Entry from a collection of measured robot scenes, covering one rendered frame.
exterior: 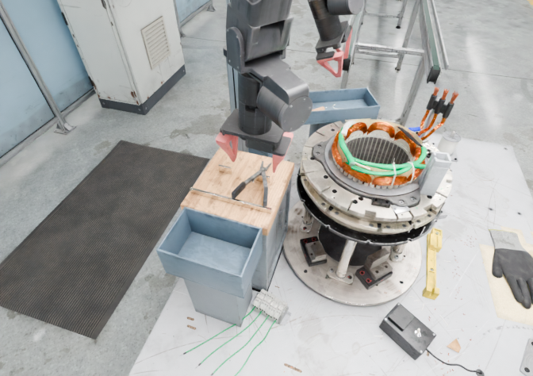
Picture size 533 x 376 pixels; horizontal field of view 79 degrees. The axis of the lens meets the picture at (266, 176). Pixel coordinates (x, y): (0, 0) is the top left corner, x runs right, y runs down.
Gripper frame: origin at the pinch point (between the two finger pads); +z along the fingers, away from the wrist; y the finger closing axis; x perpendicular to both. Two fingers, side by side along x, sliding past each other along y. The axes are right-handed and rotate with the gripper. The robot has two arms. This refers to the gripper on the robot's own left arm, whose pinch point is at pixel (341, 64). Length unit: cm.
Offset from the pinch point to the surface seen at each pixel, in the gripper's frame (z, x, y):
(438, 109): 2.5, -24.2, -18.5
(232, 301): 10, 11, -64
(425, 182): 6.8, -22.8, -34.3
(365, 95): 16.6, -1.6, 6.8
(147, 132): 62, 191, 53
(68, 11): -28, 210, 84
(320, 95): 9.7, 9.4, 0.7
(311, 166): 1.3, -0.9, -34.5
